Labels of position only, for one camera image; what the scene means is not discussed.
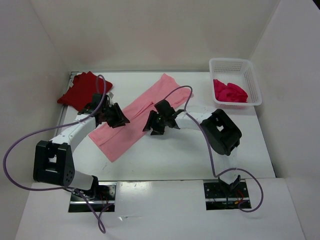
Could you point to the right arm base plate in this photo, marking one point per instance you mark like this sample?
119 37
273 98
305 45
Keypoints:
215 198

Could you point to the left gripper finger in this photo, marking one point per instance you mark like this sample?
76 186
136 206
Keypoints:
117 123
119 113

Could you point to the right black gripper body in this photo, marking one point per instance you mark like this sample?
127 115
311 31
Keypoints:
161 122

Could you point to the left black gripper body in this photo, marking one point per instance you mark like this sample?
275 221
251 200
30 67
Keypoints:
111 114

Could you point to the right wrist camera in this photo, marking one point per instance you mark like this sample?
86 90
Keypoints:
164 108

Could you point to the magenta t-shirt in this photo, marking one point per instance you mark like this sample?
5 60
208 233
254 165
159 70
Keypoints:
230 92

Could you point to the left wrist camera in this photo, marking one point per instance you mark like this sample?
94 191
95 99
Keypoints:
95 106

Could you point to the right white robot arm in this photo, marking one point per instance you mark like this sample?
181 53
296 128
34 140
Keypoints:
220 133

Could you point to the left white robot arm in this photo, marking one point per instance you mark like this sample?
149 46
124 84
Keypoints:
66 142

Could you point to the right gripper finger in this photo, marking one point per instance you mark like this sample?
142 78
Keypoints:
157 132
149 122

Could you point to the light pink t-shirt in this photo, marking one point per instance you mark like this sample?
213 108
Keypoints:
114 142

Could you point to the dark red t-shirt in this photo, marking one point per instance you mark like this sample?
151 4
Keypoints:
81 91

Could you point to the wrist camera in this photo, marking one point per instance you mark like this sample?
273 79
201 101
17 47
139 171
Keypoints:
164 108
95 106

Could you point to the white plastic basket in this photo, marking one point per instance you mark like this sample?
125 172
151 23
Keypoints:
239 72

